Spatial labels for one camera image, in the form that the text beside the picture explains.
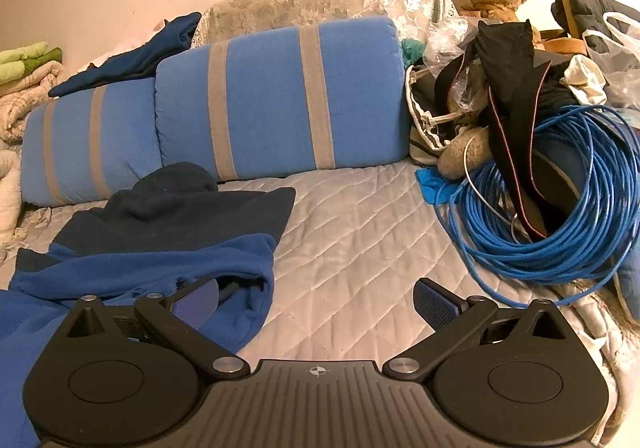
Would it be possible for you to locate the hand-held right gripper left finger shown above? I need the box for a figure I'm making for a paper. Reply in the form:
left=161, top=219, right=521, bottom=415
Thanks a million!
left=64, top=276, right=252, bottom=375

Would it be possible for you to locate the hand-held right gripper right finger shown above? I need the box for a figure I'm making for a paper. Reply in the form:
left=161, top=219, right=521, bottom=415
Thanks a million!
left=381, top=277, right=572, bottom=375

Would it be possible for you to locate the blue fleece sweater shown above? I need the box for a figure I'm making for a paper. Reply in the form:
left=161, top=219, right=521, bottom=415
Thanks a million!
left=0, top=163, right=297, bottom=448

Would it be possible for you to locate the grey quilted lace-trimmed bed cover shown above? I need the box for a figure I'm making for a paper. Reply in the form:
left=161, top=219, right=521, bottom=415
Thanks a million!
left=0, top=160, right=636, bottom=448

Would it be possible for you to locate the blue grey-striped pillow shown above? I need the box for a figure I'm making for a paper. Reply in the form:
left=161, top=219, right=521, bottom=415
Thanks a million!
left=21, top=77, right=163, bottom=208
left=154, top=17, right=417, bottom=181

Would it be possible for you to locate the white quilt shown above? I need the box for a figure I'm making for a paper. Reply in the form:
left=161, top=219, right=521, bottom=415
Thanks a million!
left=0, top=148, right=26, bottom=235

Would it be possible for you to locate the black garment with pink trim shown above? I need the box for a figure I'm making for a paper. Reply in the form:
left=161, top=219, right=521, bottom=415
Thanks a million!
left=434, top=19, right=571, bottom=240

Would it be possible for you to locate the dark blue garment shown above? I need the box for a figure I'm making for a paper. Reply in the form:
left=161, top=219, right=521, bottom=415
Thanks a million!
left=48, top=12, right=202, bottom=98

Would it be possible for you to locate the teal fluffy item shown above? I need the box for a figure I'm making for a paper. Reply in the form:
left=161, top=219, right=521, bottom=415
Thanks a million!
left=401, top=38, right=427, bottom=65

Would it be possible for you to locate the clear plastic wrapping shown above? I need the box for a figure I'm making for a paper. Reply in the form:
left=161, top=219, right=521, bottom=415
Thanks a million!
left=421, top=17, right=482, bottom=106

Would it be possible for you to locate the beige fleece blanket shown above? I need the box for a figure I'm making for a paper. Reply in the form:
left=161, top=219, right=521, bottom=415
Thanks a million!
left=0, top=60, right=72, bottom=145

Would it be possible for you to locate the white satin cloth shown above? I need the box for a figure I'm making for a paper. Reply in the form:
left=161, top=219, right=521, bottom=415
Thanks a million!
left=561, top=54, right=610, bottom=105

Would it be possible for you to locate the light green quilt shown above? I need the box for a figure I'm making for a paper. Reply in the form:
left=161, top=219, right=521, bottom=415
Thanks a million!
left=0, top=41, right=64, bottom=85

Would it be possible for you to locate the white plastic bag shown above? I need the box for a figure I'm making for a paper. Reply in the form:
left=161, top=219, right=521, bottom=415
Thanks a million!
left=581, top=10, right=640, bottom=110

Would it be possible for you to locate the floral lace cushion cover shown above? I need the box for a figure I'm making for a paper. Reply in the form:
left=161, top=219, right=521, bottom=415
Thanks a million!
left=192, top=0, right=458, bottom=50

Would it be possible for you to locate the dark padded jacket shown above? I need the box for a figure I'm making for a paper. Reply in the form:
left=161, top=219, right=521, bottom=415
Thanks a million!
left=550, top=0, right=640, bottom=56

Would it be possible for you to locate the thin white cable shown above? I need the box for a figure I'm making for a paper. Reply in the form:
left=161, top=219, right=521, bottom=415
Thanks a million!
left=461, top=135, right=531, bottom=241

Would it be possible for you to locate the blue cable coil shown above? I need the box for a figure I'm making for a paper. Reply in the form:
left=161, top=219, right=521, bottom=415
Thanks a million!
left=431, top=102, right=640, bottom=310

